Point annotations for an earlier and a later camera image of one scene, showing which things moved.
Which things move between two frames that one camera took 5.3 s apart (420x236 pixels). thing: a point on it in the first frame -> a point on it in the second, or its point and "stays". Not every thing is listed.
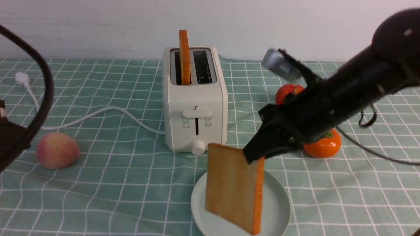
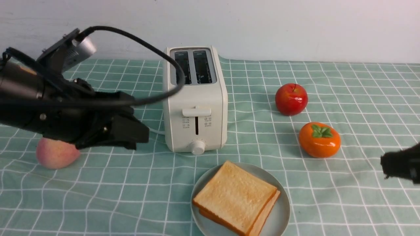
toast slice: (185, 60) -> (258, 228)
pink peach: (57, 150) stays
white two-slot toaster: (196, 114) stays
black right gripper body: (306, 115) -> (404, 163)
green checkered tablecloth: (125, 183) stays
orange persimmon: (326, 146) stays
